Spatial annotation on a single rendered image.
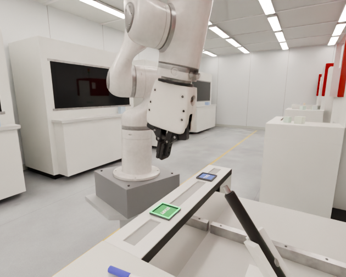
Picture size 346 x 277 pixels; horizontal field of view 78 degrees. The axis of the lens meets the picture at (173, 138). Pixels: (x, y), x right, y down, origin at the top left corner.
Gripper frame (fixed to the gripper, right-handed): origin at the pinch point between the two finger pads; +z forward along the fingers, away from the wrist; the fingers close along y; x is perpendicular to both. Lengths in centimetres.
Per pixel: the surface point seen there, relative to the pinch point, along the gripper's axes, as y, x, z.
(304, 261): -35.8, -17.0, 21.3
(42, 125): 280, -126, 90
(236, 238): -19.5, -17.0, 24.9
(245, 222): -22.2, 19.1, -4.2
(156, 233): -6.4, 7.7, 14.5
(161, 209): -2.5, 0.1, 14.9
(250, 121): 119, -796, 110
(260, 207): -22, -41, 26
